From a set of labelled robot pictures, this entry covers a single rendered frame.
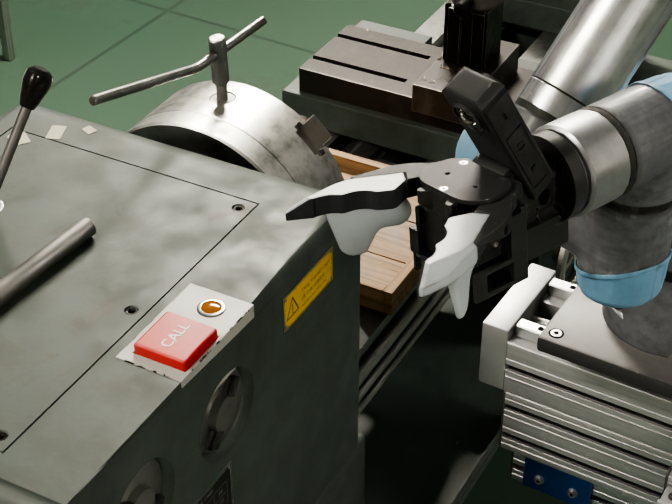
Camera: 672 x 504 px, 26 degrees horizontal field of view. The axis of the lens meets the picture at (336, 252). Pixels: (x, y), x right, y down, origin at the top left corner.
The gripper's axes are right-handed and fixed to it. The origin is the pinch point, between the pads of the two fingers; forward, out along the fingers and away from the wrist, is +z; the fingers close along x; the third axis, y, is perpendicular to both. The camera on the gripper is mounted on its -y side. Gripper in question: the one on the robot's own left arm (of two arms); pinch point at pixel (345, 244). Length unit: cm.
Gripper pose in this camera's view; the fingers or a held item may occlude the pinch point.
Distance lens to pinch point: 99.9
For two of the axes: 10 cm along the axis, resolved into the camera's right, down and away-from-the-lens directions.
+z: -7.9, 3.6, -4.9
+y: 0.8, 8.6, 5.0
